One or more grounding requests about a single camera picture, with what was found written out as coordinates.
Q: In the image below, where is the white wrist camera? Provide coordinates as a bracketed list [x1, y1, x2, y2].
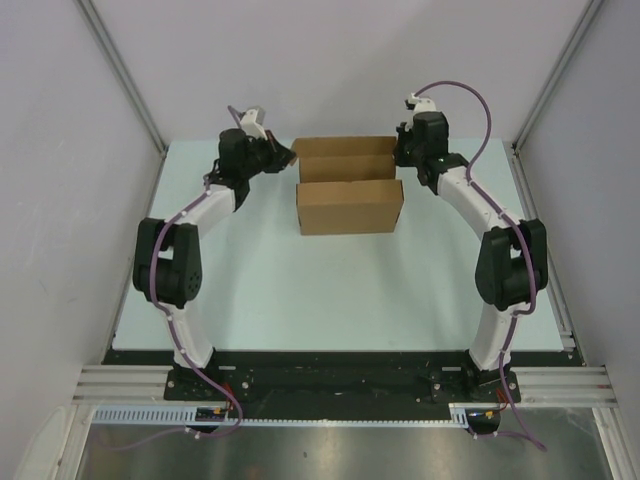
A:
[240, 106, 268, 140]
[405, 93, 437, 114]

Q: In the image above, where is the brown cardboard box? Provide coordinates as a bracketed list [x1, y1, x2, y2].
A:
[292, 136, 404, 236]

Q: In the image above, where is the left aluminium frame post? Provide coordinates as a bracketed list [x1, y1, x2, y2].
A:
[73, 0, 168, 158]

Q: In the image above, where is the right aluminium frame post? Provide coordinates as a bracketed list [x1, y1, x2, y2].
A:
[510, 0, 608, 155]

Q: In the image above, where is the aluminium front rail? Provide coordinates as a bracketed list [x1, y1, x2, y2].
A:
[72, 365, 618, 408]

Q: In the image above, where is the grey slotted cable duct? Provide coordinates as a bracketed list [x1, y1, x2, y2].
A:
[93, 403, 506, 429]

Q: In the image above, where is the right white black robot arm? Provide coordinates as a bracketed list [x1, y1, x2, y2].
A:
[393, 111, 548, 401]

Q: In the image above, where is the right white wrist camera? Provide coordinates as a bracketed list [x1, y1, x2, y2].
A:
[405, 93, 437, 114]

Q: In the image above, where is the aluminium frame post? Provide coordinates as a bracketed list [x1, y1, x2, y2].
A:
[73, 0, 168, 158]
[510, 0, 608, 155]

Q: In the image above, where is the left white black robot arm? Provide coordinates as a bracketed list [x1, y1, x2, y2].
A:
[132, 128, 296, 400]

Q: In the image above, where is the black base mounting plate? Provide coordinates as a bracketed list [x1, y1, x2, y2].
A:
[102, 349, 584, 404]

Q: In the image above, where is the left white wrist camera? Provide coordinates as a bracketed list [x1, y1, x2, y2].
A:
[240, 106, 268, 140]

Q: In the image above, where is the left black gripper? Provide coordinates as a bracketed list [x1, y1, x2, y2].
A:
[242, 131, 297, 180]

